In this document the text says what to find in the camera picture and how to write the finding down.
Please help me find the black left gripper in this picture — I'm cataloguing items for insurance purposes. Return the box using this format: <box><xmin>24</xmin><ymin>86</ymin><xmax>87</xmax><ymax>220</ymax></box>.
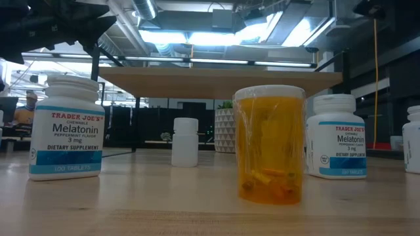
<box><xmin>0</xmin><ymin>0</ymin><xmax>117</xmax><ymax>65</ymax></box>

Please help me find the orange pill bottle white cap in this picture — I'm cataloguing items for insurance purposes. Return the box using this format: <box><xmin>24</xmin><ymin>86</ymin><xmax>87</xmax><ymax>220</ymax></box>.
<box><xmin>232</xmin><ymin>85</ymin><xmax>306</xmax><ymax>206</ymax></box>

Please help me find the person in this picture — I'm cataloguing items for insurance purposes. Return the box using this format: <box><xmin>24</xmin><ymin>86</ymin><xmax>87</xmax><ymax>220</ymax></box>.
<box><xmin>12</xmin><ymin>90</ymin><xmax>37</xmax><ymax>136</ymax></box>

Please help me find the dark computer monitor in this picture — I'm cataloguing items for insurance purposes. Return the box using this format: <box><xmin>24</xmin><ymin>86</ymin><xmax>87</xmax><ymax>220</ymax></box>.
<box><xmin>0</xmin><ymin>96</ymin><xmax>19</xmax><ymax>125</ymax></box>

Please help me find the succulent in patterned white pot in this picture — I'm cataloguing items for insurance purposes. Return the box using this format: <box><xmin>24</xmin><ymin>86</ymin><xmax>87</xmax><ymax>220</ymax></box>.
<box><xmin>214</xmin><ymin>100</ymin><xmax>236</xmax><ymax>154</ymax></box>

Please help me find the red box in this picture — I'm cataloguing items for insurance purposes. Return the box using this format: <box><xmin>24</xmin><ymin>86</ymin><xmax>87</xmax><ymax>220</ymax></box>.
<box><xmin>366</xmin><ymin>142</ymin><xmax>392</xmax><ymax>151</ymax></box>

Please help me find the white cup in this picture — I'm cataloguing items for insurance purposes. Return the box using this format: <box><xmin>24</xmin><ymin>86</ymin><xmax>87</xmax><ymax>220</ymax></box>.
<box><xmin>390</xmin><ymin>135</ymin><xmax>404</xmax><ymax>152</ymax></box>

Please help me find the silver air duct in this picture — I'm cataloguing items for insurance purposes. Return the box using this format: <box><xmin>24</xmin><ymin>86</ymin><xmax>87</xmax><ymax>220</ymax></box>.
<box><xmin>131</xmin><ymin>0</ymin><xmax>159</xmax><ymax>21</ymax></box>

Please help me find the black partition wall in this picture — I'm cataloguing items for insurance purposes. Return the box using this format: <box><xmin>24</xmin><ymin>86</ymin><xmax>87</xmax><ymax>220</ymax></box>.
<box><xmin>103</xmin><ymin>104</ymin><xmax>216</xmax><ymax>149</ymax></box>

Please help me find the wooden shelf with black frame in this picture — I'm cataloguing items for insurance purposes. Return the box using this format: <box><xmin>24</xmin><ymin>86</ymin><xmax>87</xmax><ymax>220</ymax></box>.
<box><xmin>91</xmin><ymin>45</ymin><xmax>351</xmax><ymax>159</ymax></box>

